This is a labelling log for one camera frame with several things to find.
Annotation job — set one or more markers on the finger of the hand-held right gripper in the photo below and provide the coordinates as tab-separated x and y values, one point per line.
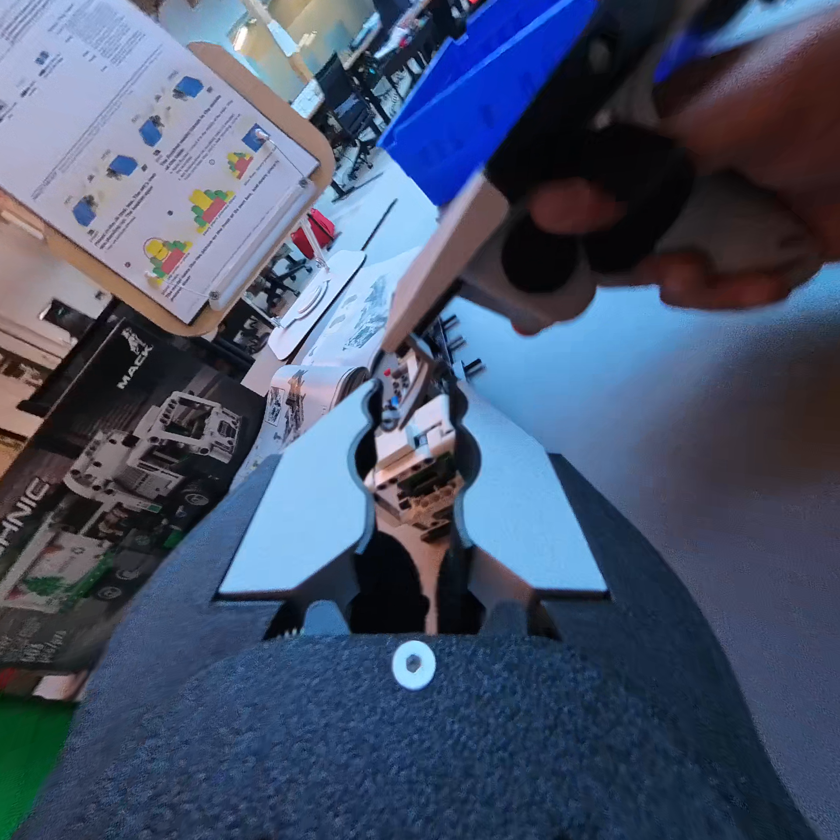
446	262

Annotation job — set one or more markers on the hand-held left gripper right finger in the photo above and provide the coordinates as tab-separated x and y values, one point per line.
531	525

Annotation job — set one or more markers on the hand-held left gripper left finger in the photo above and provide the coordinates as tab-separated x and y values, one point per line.
295	525

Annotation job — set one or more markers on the lego truck chassis model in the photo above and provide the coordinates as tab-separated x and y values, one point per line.
420	453

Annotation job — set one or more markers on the black lego set box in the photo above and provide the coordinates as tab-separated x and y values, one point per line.
131	492

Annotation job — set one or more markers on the person's right hand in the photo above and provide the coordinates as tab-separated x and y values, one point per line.
774	144

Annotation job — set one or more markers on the open instruction booklet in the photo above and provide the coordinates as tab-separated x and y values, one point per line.
367	308

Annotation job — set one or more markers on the blue plastic bin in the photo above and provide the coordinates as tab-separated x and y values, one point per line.
459	98

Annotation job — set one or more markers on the black office chair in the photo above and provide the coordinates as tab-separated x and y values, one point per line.
341	92

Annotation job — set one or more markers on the wooden document holder stand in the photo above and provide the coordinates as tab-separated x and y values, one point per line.
275	108

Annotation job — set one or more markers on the printed instruction sheet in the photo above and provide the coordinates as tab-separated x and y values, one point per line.
131	131

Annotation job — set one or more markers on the green plastic bin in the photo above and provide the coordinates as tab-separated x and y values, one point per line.
26	774

